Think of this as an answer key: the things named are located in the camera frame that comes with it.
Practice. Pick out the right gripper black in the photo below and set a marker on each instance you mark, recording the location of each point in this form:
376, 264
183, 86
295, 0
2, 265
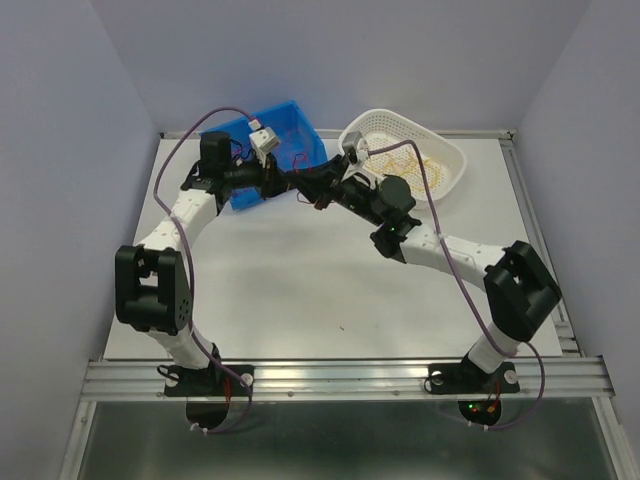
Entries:
319, 185

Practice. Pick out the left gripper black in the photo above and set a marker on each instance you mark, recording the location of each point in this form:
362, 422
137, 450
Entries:
271, 180

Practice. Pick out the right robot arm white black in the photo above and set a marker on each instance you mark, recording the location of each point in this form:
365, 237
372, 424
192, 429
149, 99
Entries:
520, 290

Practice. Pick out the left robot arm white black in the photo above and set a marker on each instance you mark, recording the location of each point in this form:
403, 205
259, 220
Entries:
155, 279

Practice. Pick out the blue plastic divided bin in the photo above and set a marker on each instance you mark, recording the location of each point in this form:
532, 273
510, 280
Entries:
301, 146

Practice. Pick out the white perforated plastic basket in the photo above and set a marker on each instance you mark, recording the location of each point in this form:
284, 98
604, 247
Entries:
432, 169

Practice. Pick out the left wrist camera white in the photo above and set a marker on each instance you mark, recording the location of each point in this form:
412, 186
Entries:
263, 142

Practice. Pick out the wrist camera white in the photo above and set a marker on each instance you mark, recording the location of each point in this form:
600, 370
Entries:
263, 142
356, 150

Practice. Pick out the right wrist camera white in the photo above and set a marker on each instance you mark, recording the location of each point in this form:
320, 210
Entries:
356, 150

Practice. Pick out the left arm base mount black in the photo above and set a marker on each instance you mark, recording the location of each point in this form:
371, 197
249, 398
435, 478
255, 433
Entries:
180, 382

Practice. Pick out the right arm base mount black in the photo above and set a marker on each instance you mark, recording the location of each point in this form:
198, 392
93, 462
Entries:
463, 377

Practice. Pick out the aluminium front rail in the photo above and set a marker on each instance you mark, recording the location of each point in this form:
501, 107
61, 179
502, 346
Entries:
324, 381

